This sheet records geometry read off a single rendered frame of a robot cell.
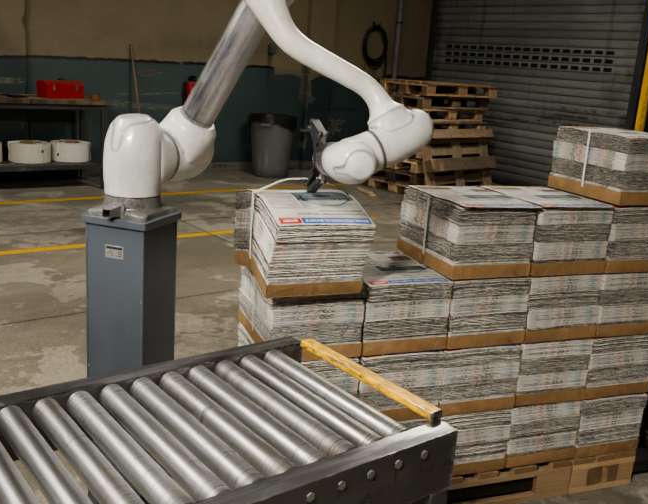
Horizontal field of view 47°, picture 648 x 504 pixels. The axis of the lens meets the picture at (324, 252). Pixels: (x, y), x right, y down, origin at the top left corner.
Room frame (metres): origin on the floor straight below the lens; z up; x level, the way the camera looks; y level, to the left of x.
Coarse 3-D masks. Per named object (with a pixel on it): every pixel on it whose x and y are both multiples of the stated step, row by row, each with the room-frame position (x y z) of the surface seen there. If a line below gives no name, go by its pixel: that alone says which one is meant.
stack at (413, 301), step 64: (384, 256) 2.44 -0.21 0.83; (256, 320) 2.12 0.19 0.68; (320, 320) 2.03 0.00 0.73; (384, 320) 2.11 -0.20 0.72; (448, 320) 2.22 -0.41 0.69; (512, 320) 2.28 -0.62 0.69; (576, 320) 2.38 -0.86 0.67; (448, 384) 2.20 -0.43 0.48; (512, 384) 2.29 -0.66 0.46; (576, 384) 2.38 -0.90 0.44; (512, 448) 2.31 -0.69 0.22
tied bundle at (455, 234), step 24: (408, 192) 2.51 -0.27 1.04; (408, 216) 2.48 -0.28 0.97; (432, 216) 2.34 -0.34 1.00; (456, 216) 2.21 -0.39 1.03; (480, 216) 2.22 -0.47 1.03; (504, 216) 2.25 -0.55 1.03; (528, 216) 2.29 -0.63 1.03; (408, 240) 2.47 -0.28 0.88; (432, 240) 2.33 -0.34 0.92; (456, 240) 2.20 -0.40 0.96; (480, 240) 2.23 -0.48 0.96; (504, 240) 2.26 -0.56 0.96; (528, 240) 2.30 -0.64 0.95; (456, 264) 2.19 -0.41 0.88; (480, 264) 2.22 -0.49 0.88
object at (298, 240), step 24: (264, 216) 1.97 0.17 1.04; (288, 216) 1.91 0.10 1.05; (312, 216) 1.94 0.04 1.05; (336, 216) 1.97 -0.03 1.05; (360, 216) 2.00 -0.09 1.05; (264, 240) 1.95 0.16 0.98; (288, 240) 1.88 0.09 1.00; (312, 240) 1.91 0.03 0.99; (336, 240) 1.94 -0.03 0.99; (360, 240) 1.97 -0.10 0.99; (264, 264) 1.93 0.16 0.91; (288, 264) 1.91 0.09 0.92; (312, 264) 1.94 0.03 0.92; (336, 264) 1.97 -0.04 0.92; (360, 264) 2.00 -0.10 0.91
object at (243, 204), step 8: (240, 192) 2.20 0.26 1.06; (248, 192) 2.12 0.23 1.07; (240, 200) 2.19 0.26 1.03; (248, 200) 2.11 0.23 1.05; (240, 208) 2.19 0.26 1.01; (248, 208) 2.10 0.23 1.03; (240, 216) 2.18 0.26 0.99; (248, 216) 2.12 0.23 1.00; (240, 224) 2.17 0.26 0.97; (248, 224) 2.09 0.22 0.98; (240, 232) 2.15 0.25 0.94; (240, 240) 2.14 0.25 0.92; (240, 248) 2.16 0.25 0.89
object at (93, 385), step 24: (288, 336) 1.70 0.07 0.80; (192, 360) 1.51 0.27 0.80; (216, 360) 1.52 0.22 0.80; (240, 360) 1.56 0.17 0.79; (72, 384) 1.35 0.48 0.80; (96, 384) 1.36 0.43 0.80; (120, 384) 1.38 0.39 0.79; (0, 408) 1.24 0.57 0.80; (24, 408) 1.27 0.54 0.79; (0, 432) 1.24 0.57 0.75
